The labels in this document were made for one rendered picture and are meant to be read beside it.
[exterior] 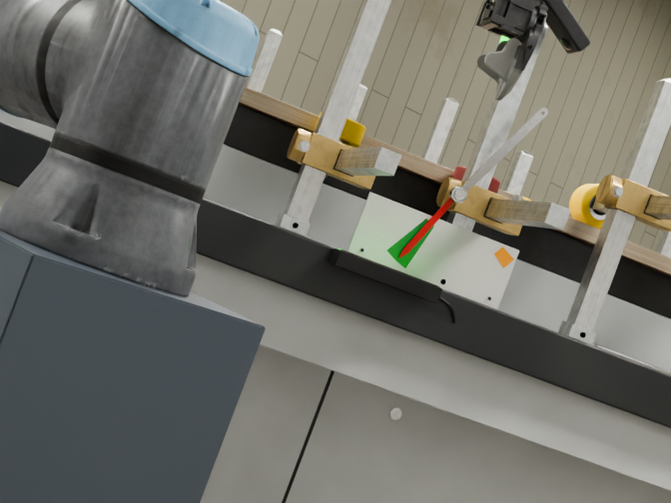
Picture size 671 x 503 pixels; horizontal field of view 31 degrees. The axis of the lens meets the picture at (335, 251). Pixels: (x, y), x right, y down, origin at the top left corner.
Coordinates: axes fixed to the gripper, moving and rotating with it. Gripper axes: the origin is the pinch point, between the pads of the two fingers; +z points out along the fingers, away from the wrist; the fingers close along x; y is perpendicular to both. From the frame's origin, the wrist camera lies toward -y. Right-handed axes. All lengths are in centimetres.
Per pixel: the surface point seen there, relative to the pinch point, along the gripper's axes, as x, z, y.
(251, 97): -24.7, 12.2, 33.3
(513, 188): -115, 0, -46
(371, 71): -496, -74, -73
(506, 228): -5.2, 18.4, -9.5
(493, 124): -6.0, 4.0, -1.8
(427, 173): -24.7, 13.1, 0.5
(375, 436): -28, 59, -8
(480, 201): -5.2, 16.0, -4.0
